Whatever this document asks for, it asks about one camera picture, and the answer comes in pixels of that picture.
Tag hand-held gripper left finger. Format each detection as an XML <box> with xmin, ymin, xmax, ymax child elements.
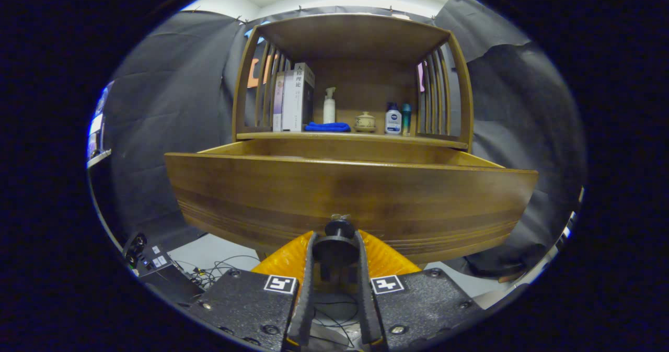
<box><xmin>188</xmin><ymin>230</ymin><xmax>318</xmax><ymax>351</ymax></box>

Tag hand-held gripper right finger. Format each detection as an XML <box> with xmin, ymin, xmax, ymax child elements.
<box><xmin>355</xmin><ymin>230</ymin><xmax>484</xmax><ymax>351</ymax></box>

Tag wooden drawer with black knob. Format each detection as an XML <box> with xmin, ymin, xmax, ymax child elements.
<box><xmin>164</xmin><ymin>139</ymin><xmax>539</xmax><ymax>282</ymax></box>

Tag wooden countertop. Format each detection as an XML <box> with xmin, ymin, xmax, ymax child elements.
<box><xmin>236</xmin><ymin>131</ymin><xmax>469</xmax><ymax>150</ymax></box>

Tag wooden cabinet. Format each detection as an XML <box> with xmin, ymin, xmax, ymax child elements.
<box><xmin>232</xmin><ymin>13</ymin><xmax>474</xmax><ymax>154</ymax></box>

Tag blue cloth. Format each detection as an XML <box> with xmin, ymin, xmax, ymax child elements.
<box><xmin>304</xmin><ymin>121</ymin><xmax>351</xmax><ymax>133</ymax></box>

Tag black controller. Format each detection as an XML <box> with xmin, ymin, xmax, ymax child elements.
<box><xmin>124</xmin><ymin>233</ymin><xmax>148</xmax><ymax>269</ymax></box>

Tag tan ceramic lidded jar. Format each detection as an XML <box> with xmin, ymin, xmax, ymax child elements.
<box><xmin>354</xmin><ymin>111</ymin><xmax>377</xmax><ymax>133</ymax></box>

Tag white pump bottle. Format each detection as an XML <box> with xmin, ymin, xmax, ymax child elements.
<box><xmin>323</xmin><ymin>86</ymin><xmax>337</xmax><ymax>124</ymax></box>

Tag white lotion bottle blue cap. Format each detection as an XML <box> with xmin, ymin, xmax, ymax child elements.
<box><xmin>384</xmin><ymin>103</ymin><xmax>402</xmax><ymax>135</ymax></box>

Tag thin purple book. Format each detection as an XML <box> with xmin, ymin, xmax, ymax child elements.
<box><xmin>272</xmin><ymin>72</ymin><xmax>285</xmax><ymax>132</ymax></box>

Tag white book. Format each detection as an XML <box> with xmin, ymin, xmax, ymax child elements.
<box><xmin>281</xmin><ymin>62</ymin><xmax>315</xmax><ymax>132</ymax></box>

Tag black backdrop cloth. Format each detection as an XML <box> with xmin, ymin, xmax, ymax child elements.
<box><xmin>91</xmin><ymin>0</ymin><xmax>586</xmax><ymax>282</ymax></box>

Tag white shelf board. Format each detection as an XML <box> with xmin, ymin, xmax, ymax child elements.
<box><xmin>86</xmin><ymin>149</ymin><xmax>112</xmax><ymax>168</ymax></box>

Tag computer monitor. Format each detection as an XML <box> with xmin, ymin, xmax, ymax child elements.
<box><xmin>88</xmin><ymin>83</ymin><xmax>113</xmax><ymax>156</ymax></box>

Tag black floor cables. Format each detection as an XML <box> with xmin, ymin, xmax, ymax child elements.
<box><xmin>175</xmin><ymin>255</ymin><xmax>366</xmax><ymax>348</ymax></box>

